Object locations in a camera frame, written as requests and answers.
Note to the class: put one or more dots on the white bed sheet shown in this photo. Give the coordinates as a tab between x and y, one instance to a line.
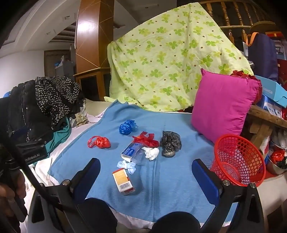
76	132

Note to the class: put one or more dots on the green clover print quilt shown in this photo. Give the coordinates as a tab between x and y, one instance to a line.
168	56

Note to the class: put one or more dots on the blue blanket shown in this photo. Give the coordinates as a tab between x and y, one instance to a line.
170	179

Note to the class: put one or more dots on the black white dotted garment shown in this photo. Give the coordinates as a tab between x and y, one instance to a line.
56	96

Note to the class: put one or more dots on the wooden stair railing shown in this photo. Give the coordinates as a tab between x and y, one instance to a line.
226	22

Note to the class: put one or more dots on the knotted red plastic bag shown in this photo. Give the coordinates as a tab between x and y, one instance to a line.
103	143

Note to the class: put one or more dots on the wooden bench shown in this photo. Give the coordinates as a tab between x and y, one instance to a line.
260	116

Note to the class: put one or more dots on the small orange white box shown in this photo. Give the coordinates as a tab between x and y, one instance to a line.
122	179

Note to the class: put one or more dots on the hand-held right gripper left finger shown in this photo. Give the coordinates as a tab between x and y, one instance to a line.
89	179

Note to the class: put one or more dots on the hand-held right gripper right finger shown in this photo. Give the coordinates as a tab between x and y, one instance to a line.
205	179

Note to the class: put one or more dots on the small floral cloth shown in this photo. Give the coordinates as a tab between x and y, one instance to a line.
81	118

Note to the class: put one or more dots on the white tissue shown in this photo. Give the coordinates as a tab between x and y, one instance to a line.
151	153

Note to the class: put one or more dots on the black jacket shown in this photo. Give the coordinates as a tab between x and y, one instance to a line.
20	112

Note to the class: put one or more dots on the small red plastic bag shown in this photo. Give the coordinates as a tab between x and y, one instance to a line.
278	154

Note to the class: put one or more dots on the person's left hand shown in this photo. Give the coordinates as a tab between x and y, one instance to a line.
4	195

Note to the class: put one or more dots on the white blue carton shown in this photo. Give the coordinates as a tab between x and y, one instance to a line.
271	106

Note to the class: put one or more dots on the blue plastic bag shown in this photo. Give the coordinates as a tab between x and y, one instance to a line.
126	128

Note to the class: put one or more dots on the pink pillow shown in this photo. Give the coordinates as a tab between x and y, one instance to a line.
224	103

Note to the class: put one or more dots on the teal garment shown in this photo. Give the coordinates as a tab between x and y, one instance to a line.
58	139

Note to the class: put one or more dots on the torn red ribbon bag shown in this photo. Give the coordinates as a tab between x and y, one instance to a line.
150	141

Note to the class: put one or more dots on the metal bowl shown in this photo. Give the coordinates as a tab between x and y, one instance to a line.
274	167

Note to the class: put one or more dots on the blue toothpaste box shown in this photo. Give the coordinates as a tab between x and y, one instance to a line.
130	151

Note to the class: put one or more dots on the black plastic bag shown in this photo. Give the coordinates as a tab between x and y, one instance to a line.
169	141

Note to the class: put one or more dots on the large red plastic bag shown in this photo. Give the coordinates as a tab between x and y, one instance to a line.
246	77

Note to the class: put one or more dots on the grey cabinet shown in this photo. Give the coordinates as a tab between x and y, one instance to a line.
64	68

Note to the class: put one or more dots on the low wooden cabinet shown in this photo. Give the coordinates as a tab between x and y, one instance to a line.
89	74

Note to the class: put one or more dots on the pale blue white bag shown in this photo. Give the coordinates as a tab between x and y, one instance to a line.
130	167

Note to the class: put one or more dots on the blue cardboard box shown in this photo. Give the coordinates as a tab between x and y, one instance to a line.
275	94

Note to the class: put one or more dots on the red mesh plastic basket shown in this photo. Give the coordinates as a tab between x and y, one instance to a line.
260	165

